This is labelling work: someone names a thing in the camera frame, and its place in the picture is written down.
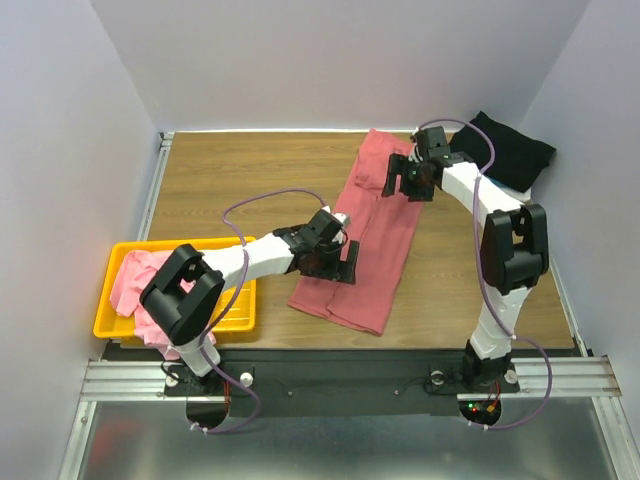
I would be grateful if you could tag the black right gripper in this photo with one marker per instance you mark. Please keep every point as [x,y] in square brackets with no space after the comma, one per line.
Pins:
[405,179]

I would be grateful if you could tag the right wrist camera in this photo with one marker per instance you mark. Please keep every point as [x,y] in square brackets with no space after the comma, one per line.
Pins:
[415,155]

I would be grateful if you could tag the black folded t shirt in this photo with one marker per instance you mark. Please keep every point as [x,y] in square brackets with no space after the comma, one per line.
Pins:
[519,160]

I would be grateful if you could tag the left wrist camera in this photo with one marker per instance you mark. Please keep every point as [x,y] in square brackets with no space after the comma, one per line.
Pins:
[342,218]

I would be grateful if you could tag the light pink t shirt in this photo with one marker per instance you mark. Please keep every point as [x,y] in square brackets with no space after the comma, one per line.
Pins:
[136,271]

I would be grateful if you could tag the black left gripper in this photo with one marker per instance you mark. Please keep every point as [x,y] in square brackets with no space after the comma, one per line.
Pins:
[339,271]

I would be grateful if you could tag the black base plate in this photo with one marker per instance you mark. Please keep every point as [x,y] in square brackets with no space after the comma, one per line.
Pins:
[333,383]

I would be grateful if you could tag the white folded t shirt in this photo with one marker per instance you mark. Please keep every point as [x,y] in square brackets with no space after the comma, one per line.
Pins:
[523,197]

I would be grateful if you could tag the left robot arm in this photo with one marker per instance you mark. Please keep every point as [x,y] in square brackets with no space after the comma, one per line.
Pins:
[181,297]

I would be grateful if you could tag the aluminium frame rail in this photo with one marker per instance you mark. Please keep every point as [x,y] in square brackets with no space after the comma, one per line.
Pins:
[125,381]

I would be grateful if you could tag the yellow plastic basket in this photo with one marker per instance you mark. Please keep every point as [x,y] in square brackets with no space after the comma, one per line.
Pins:
[108,324]

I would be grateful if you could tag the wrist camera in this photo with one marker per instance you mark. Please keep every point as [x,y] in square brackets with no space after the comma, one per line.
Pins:
[342,218]
[415,155]

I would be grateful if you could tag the red t shirt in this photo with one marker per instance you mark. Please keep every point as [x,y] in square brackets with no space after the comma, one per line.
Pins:
[384,227]

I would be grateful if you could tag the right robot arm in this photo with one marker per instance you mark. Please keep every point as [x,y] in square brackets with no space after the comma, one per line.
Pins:
[510,244]

